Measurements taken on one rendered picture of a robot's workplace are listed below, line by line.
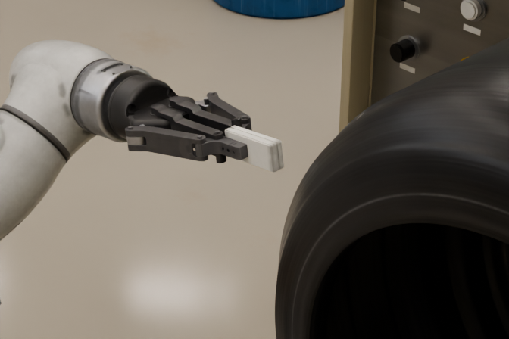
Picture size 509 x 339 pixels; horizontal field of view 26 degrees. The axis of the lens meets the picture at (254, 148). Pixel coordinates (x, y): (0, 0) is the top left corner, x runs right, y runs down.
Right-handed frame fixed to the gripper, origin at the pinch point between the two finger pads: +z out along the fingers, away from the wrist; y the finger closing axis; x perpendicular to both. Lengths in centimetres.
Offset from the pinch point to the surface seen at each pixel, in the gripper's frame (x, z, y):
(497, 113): -15.0, 35.7, -8.3
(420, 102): -14.1, 28.5, -7.8
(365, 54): 14, -35, 54
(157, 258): 103, -145, 83
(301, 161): 102, -154, 148
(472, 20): 5, -15, 55
